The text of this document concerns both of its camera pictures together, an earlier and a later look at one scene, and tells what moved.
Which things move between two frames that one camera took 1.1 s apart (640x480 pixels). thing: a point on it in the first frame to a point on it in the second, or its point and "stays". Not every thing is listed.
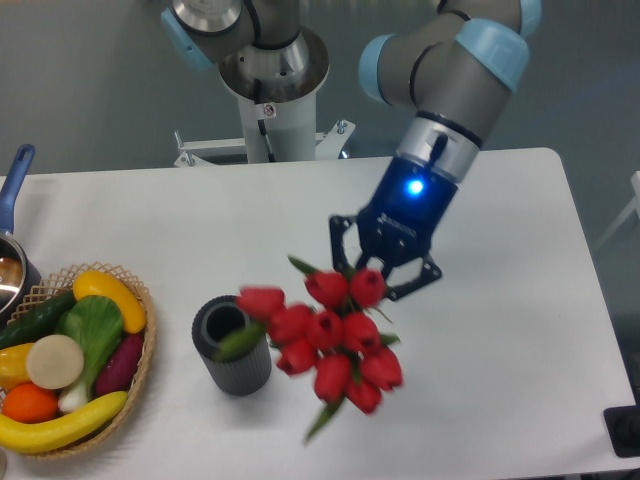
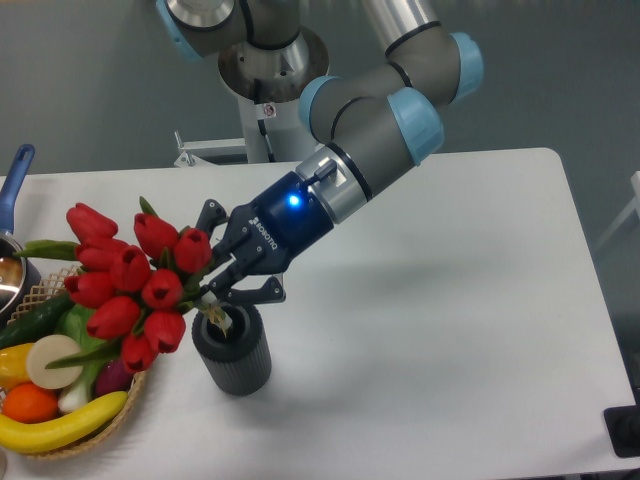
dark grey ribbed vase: x=245 y=374 stays
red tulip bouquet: x=341 y=330 to x=138 y=295
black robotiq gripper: x=397 y=222 to x=262 y=236
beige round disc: x=55 y=361 stays
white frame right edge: x=635 y=205 stays
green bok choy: x=95 y=323 stays
